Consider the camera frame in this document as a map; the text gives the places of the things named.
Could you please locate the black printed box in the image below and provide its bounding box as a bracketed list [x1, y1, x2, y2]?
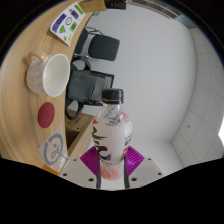
[104, 0, 128, 10]

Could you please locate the flat round red coaster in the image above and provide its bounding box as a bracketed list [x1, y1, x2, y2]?
[37, 101, 56, 129]

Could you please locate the wooden side desk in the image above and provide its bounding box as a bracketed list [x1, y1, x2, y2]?
[64, 109, 98, 158]

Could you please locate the clear black-capped drink bottle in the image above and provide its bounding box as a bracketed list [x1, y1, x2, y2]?
[91, 88, 133, 182]

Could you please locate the white speckled mug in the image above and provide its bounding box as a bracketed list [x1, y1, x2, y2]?
[25, 50, 71, 98]

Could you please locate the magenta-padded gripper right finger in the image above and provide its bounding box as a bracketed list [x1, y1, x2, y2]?
[123, 146, 166, 190]

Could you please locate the white sticker sheet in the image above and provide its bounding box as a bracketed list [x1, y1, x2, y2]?
[49, 1, 87, 47]

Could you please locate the clear sheet with grey ring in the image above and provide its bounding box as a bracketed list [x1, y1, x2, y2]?
[37, 125, 70, 167]

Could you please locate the wooden shelf unit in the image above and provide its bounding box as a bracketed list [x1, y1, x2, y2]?
[128, 0, 184, 19]

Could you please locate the black padded visitor chair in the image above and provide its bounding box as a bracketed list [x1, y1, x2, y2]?
[74, 28, 121, 63]

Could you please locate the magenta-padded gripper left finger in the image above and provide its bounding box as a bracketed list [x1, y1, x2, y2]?
[59, 145, 101, 190]

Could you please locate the black mesh office chair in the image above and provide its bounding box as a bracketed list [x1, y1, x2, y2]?
[64, 54, 116, 121]

